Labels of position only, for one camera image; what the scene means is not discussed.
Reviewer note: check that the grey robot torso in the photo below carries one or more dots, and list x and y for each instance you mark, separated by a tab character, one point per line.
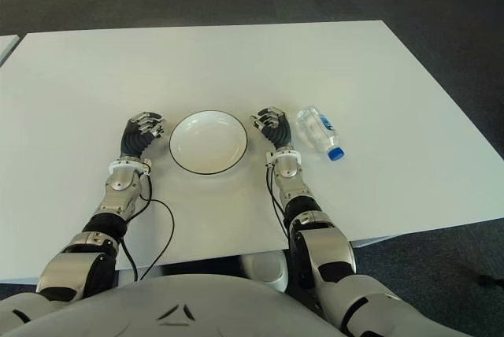
177	307

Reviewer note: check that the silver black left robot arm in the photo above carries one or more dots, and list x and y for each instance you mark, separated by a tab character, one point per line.
118	185

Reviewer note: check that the clear water bottle blue cap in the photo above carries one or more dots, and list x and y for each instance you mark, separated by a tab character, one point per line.
315	128

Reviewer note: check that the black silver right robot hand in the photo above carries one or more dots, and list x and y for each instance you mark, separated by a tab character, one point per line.
280	132

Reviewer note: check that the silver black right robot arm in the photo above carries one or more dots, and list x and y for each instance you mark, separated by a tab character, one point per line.
327	242

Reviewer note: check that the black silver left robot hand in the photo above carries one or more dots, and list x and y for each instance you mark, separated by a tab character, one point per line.
136	142

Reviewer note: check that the white robot leg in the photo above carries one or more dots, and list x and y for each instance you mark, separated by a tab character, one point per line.
264	270

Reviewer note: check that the white neighbouring table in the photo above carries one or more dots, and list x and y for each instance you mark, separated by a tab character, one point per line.
6	47

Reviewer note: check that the white plate with black rim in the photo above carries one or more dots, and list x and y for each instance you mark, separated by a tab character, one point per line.
208	144

